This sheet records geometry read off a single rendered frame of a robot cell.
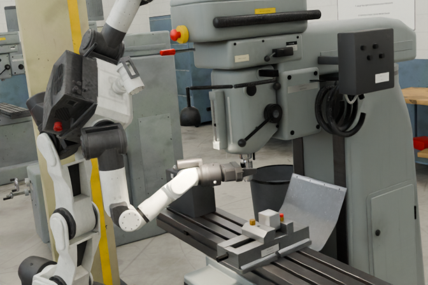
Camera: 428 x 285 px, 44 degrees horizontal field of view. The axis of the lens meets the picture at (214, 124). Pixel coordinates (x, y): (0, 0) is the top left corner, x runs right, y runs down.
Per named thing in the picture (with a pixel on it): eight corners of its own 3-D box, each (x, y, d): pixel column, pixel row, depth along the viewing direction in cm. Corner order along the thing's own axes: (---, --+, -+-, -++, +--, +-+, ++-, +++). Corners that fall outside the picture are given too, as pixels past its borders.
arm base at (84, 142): (85, 170, 184) (83, 145, 176) (79, 145, 193) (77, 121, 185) (128, 163, 188) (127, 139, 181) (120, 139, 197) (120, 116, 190)
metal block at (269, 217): (270, 232, 190) (269, 216, 189) (258, 228, 195) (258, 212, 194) (280, 228, 193) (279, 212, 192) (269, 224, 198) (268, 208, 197)
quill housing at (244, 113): (242, 159, 185) (235, 69, 179) (210, 150, 202) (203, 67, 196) (283, 149, 195) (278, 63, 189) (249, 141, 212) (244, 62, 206)
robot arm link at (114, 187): (109, 236, 181) (100, 173, 179) (105, 227, 194) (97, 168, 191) (142, 229, 185) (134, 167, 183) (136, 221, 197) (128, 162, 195)
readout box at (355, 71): (358, 96, 174) (356, 31, 170) (338, 94, 181) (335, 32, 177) (398, 88, 184) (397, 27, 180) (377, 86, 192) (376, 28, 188)
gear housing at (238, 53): (230, 70, 176) (228, 40, 174) (193, 68, 196) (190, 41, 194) (305, 60, 194) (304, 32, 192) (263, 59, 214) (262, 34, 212)
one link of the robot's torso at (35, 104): (18, 107, 223) (37, 85, 212) (44, 102, 233) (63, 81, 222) (48, 164, 218) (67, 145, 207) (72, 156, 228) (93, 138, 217)
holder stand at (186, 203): (194, 218, 234) (190, 175, 230) (169, 207, 251) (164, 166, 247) (216, 211, 240) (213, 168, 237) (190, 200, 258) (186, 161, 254)
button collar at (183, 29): (184, 43, 175) (183, 25, 174) (176, 43, 180) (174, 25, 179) (189, 42, 177) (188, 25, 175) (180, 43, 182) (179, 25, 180)
